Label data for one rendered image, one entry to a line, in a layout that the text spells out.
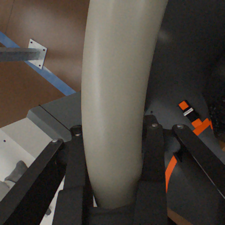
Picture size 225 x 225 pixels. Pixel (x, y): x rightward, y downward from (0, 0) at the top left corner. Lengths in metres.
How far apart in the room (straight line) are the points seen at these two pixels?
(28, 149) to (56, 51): 1.12
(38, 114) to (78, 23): 0.95
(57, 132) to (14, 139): 0.15
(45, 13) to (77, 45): 0.39
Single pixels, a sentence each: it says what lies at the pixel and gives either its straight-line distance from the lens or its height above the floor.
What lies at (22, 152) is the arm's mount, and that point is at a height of 0.92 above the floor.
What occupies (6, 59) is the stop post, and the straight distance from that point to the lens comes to 1.55.
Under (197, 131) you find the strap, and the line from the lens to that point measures 1.39.
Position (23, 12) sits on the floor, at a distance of 1.90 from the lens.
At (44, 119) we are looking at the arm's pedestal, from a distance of 0.75.
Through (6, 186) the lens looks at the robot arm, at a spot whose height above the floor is 1.00.
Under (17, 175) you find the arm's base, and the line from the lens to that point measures 0.73.
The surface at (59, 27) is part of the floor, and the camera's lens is 1.64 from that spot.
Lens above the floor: 1.30
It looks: 62 degrees down
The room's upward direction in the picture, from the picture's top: 129 degrees counter-clockwise
